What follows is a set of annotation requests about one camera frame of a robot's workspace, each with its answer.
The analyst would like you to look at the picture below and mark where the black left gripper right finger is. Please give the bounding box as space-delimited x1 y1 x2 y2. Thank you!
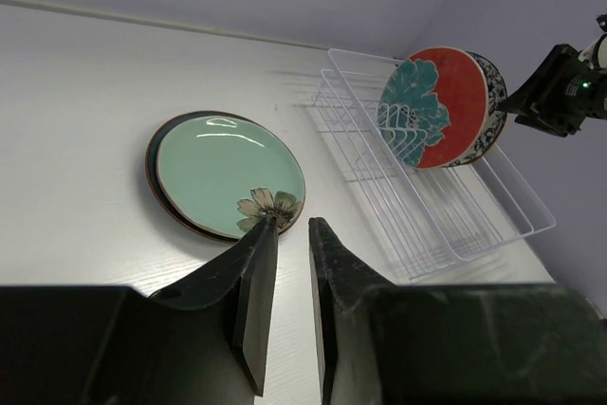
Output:
308 217 606 404

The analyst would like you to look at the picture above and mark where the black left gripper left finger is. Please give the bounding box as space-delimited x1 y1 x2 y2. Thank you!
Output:
1 218 278 404

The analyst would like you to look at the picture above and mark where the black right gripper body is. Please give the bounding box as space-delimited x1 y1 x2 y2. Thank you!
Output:
537 44 606 138

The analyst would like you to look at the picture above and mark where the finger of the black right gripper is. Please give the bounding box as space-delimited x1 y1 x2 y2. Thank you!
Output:
498 51 564 125

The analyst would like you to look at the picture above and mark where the blue floral white plate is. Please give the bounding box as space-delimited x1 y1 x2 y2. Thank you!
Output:
448 51 507 167

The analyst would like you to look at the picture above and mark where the red plate with teal flower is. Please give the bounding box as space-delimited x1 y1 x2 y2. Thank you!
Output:
377 46 489 169

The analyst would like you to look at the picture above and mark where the mint green flower plate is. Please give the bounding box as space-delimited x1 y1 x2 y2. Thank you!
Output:
155 118 307 238

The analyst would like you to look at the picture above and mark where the dark teal blossom plate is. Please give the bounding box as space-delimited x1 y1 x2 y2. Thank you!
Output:
144 110 304 243

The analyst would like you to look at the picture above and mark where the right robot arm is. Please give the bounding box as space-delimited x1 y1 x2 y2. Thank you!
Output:
497 34 606 138

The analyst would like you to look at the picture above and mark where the white wire dish rack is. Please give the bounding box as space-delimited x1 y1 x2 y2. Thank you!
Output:
312 49 556 284

